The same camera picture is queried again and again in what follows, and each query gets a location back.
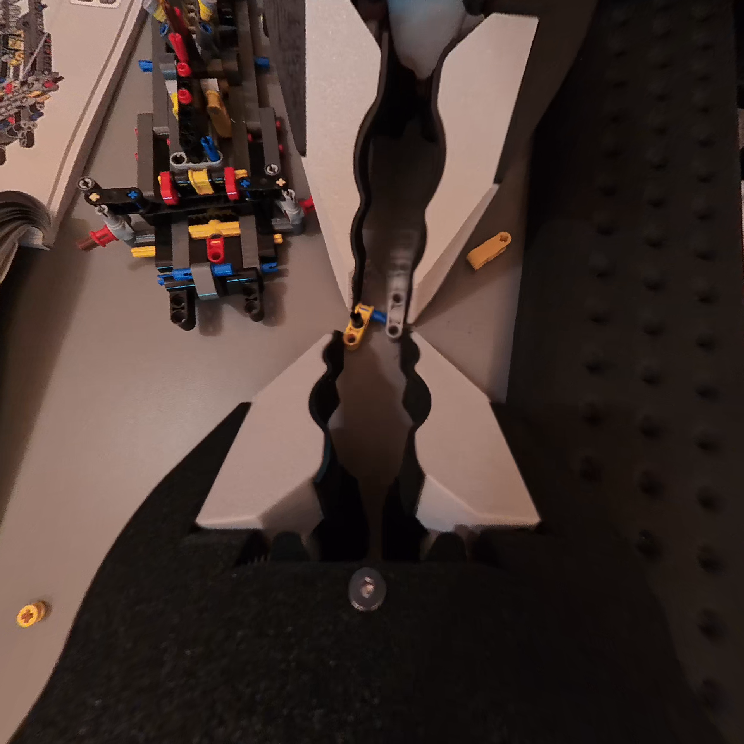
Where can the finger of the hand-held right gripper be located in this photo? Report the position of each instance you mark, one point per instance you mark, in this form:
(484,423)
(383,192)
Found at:
(488,116)
(337,116)

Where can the black dimpled foam mat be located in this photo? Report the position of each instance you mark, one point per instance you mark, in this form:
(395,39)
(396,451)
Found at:
(639,349)

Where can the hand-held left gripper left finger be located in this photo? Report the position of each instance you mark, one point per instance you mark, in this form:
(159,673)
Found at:
(261,459)

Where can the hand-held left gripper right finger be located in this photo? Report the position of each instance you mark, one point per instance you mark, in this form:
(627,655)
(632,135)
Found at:
(476,459)

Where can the yellow lego connector blue pin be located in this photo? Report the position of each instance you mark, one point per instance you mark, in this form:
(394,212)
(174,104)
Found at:
(354,334)

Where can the lego car chassis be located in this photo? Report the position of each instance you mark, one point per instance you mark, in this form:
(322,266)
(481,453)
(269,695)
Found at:
(203,203)

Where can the thin grey lego beam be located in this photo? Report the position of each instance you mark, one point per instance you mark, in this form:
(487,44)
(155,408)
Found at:
(396,308)

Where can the yellow lego axle connector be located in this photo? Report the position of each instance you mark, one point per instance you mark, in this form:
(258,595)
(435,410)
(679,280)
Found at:
(485,253)

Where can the lego instruction booklet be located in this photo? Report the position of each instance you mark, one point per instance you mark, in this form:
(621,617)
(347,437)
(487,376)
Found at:
(75,58)

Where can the small yellow lego bush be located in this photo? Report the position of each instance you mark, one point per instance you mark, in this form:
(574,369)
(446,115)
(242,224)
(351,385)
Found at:
(32,614)

